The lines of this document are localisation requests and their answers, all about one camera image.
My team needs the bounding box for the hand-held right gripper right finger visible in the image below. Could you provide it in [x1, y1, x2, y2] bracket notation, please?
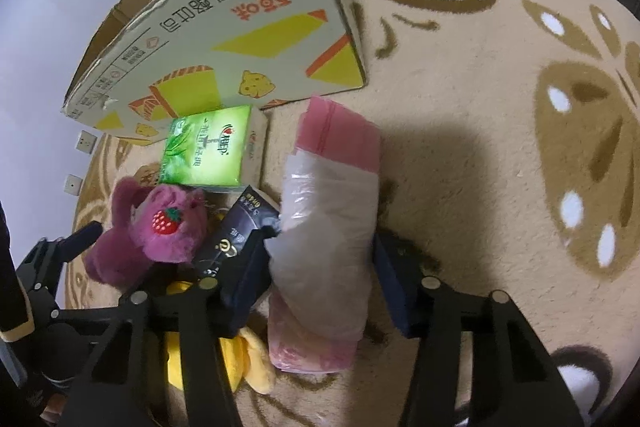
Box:
[372, 231, 586, 427]

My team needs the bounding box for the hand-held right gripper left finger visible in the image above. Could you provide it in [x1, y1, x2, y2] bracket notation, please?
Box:
[60, 234, 274, 427]

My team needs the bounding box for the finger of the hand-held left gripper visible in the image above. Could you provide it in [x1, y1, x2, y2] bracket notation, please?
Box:
[56, 222, 104, 258]

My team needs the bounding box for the pink bag pack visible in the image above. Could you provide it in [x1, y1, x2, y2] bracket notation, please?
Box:
[265, 94, 383, 375]

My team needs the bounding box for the person's left forearm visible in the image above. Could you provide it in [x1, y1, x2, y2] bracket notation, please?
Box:
[0, 202, 36, 348]

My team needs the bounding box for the yellow plush toy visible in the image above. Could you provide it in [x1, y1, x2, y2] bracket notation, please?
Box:
[165, 279, 277, 396]

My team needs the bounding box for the purple plush bear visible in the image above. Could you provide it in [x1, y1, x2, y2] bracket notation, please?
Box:
[84, 177, 209, 286]

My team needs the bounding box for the black tissue pack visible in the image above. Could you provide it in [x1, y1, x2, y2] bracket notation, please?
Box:
[192, 186, 282, 308]

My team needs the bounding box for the green tissue pack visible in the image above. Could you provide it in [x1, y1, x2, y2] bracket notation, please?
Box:
[159, 104, 271, 194]

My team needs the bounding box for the beige patterned rug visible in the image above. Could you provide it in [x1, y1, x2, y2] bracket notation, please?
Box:
[65, 0, 640, 427]

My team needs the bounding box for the printed cardboard box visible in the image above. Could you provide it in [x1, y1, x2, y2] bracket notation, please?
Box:
[61, 0, 369, 148]

